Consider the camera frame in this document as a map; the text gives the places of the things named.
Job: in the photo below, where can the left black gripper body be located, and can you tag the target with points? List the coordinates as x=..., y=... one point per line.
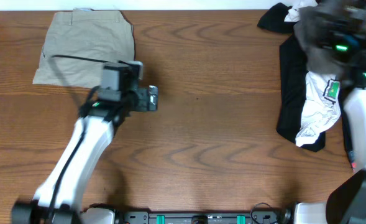
x=136, y=101

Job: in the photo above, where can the folded khaki shorts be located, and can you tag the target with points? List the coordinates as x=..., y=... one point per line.
x=77, y=41

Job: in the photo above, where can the black garment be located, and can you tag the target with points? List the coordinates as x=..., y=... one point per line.
x=292, y=71

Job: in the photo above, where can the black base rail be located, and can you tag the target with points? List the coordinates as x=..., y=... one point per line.
x=261, y=214

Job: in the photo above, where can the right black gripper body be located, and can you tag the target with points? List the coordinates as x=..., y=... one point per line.
x=340, y=43

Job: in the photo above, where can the grey shorts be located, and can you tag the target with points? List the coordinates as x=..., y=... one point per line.
x=320, y=61

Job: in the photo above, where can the black shorts with pink hem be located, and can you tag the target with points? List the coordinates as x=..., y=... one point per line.
x=346, y=131

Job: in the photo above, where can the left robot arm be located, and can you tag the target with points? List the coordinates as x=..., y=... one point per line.
x=58, y=199

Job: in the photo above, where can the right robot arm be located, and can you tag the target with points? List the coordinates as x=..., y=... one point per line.
x=347, y=204

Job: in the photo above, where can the white shirt with green logo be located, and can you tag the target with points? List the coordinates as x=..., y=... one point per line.
x=321, y=109

